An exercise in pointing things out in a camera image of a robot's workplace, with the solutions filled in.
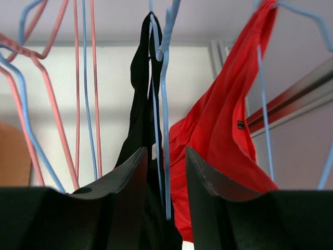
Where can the orange plastic basket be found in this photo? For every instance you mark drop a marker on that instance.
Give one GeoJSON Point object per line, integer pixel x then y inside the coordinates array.
{"type": "Point", "coordinates": [15, 160]}

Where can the blue wire hanger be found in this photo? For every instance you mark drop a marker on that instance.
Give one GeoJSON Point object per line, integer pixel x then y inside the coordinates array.
{"type": "Point", "coordinates": [21, 40]}

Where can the black tank top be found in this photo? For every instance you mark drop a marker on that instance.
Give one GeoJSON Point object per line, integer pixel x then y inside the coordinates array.
{"type": "Point", "coordinates": [144, 131]}

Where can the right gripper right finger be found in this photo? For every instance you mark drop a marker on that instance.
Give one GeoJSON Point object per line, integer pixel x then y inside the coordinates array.
{"type": "Point", "coordinates": [226, 215]}

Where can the red tank top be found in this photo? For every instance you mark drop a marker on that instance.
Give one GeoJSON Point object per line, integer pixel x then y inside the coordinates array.
{"type": "Point", "coordinates": [216, 126]}

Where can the right aluminium frame post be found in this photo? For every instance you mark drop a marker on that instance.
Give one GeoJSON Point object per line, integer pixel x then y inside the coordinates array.
{"type": "Point", "coordinates": [311, 92]}

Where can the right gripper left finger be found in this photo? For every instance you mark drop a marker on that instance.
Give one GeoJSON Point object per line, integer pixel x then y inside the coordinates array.
{"type": "Point", "coordinates": [105, 214]}

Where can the blue hanger with black top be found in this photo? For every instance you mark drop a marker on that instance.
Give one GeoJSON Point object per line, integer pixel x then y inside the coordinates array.
{"type": "Point", "coordinates": [162, 54]}

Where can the blue hanger with red top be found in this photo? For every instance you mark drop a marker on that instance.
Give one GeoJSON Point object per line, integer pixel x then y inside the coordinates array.
{"type": "Point", "coordinates": [328, 41]}

